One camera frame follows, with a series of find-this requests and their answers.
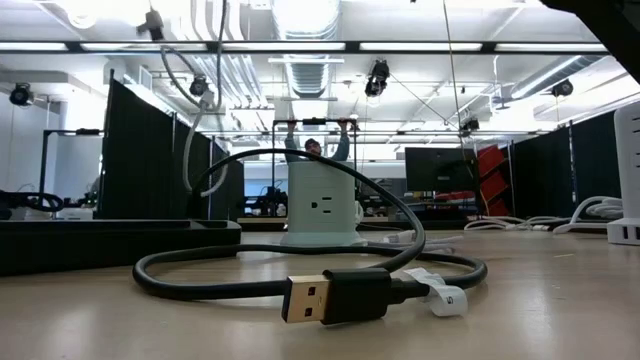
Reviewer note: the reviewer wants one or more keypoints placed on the mint green power cube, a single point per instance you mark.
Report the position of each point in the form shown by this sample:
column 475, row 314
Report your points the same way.
column 320, row 200

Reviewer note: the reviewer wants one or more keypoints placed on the black tray with label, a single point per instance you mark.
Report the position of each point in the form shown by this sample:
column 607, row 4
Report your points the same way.
column 100, row 247

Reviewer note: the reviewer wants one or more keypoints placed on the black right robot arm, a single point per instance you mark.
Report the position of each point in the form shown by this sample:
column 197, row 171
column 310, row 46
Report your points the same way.
column 610, row 25

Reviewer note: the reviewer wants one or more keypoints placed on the person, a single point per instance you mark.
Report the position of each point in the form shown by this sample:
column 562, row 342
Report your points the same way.
column 314, row 147

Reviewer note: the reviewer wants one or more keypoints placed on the black monitor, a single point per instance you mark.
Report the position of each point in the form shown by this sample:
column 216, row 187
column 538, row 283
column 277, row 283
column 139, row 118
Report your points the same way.
column 440, row 170

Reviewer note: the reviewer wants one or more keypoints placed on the black overhead light bar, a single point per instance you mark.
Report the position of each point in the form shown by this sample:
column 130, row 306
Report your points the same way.
column 352, row 47

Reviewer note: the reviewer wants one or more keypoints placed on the black ceiling spotlight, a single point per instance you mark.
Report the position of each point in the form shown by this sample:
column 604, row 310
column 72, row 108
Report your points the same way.
column 562, row 88
column 470, row 126
column 21, row 94
column 199, row 86

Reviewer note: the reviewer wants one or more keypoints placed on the red bin rack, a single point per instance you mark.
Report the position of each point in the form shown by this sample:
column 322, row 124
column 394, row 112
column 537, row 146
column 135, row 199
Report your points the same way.
column 492, row 185

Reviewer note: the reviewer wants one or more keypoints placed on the black partition curtain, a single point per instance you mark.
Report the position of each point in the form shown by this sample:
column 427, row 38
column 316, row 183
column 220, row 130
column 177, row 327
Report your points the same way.
column 140, row 165
column 545, row 175

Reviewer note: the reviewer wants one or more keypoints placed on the white power tower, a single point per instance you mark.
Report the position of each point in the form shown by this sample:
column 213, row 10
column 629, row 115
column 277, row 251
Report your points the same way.
column 627, row 175

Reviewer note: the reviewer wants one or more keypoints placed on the black background station frame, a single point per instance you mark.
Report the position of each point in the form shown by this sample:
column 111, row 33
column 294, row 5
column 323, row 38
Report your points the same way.
column 315, row 121
column 75, row 132

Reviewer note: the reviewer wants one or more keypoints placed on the black aluminium table frame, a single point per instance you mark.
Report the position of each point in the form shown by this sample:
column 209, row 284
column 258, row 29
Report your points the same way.
column 265, row 226

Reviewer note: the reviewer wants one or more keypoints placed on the silver ventilation duct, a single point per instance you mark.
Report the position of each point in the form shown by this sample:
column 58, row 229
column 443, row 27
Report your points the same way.
column 550, row 75
column 307, row 75

